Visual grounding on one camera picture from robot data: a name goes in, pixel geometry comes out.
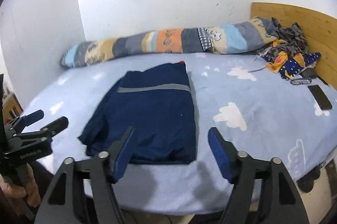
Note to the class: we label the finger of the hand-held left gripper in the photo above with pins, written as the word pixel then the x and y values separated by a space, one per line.
pixel 33 116
pixel 56 125

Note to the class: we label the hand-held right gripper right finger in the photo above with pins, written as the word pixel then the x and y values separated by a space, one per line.
pixel 219 155

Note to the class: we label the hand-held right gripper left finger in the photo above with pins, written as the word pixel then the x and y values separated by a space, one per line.
pixel 123 158

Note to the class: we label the navy blue work jacket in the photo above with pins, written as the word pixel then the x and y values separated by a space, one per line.
pixel 158 113

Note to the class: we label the person's left hand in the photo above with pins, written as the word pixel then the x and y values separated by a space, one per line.
pixel 34 187

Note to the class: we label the wooden cabinet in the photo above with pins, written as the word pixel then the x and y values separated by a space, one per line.
pixel 11 107

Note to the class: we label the light blue cloud bed sheet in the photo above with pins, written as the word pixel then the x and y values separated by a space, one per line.
pixel 263 134

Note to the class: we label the dark bundle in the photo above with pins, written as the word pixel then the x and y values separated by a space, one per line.
pixel 313 179

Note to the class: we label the black eyeglasses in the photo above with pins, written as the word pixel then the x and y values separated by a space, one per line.
pixel 300 81

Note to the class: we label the black phone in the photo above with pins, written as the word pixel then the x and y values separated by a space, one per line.
pixel 320 97

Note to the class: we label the colourful printed cloth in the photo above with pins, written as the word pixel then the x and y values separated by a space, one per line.
pixel 289 55

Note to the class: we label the dark grey pouch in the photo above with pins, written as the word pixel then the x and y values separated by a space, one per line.
pixel 309 72

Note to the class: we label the rolled patchwork quilt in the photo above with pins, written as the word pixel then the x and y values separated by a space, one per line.
pixel 168 41

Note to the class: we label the wooden headboard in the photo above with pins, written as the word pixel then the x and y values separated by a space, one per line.
pixel 316 26

